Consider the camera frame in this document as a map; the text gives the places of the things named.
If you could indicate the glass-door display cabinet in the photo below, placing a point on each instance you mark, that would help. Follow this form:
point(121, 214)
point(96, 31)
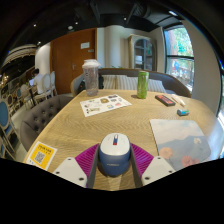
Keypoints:
point(142, 52)

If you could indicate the white sticker sheet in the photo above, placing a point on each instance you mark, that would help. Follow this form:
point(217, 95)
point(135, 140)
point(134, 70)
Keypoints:
point(105, 104)

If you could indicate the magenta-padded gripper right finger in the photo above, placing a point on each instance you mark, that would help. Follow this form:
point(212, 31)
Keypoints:
point(156, 168)

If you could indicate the green drink can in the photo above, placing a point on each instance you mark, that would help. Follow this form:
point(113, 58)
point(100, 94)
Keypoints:
point(142, 84)

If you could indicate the landscape print mouse pad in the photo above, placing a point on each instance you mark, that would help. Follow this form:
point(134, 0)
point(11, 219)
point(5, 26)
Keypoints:
point(180, 142)

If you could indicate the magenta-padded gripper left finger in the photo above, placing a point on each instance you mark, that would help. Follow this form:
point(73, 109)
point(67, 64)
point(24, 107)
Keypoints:
point(71, 170)

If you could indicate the wooden door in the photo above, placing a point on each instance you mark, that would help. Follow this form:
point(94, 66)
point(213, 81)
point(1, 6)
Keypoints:
point(71, 60)

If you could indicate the striped cushion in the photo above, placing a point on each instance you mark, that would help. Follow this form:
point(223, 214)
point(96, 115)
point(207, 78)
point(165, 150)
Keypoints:
point(125, 82)

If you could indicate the small teal packet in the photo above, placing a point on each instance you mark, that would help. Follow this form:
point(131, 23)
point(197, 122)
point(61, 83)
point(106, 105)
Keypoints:
point(183, 112)

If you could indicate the person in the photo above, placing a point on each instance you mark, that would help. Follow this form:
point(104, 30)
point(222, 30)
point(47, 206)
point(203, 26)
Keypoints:
point(37, 81)

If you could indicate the black backpack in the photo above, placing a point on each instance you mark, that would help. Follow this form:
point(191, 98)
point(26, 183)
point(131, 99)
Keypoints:
point(83, 84)

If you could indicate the blue and white computer mouse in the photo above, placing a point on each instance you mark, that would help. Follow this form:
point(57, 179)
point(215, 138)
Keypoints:
point(114, 154)

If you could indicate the brown curved sofa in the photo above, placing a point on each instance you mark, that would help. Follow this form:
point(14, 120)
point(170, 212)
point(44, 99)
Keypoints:
point(166, 81)

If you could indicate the clear shaker bottle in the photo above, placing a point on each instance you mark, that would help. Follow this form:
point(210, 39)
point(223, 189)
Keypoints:
point(91, 77)

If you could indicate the yellow code sticker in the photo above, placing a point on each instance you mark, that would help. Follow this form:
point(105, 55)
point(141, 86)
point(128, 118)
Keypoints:
point(41, 155)

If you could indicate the black and red box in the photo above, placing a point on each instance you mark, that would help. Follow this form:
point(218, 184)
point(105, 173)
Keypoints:
point(165, 100)

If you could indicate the grey tufted armchair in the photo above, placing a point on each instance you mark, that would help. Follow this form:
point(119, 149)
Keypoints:
point(40, 118)

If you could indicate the group of white chairs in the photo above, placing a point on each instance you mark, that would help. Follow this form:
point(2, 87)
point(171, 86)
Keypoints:
point(41, 87)

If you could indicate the white plastic packet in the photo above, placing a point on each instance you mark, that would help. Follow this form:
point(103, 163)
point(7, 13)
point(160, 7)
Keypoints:
point(178, 100)

